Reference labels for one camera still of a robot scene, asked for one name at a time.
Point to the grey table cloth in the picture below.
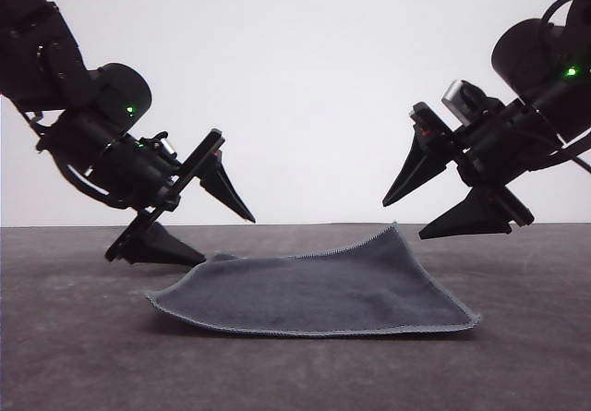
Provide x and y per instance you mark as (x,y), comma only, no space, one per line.
(69,360)

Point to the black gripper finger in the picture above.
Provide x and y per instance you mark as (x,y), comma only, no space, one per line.
(422,161)
(475,217)
(221,184)
(161,249)

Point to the purple towel with grey hem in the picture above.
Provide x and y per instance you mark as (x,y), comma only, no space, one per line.
(323,291)

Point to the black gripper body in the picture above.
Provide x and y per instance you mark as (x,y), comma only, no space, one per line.
(503,148)
(134,175)

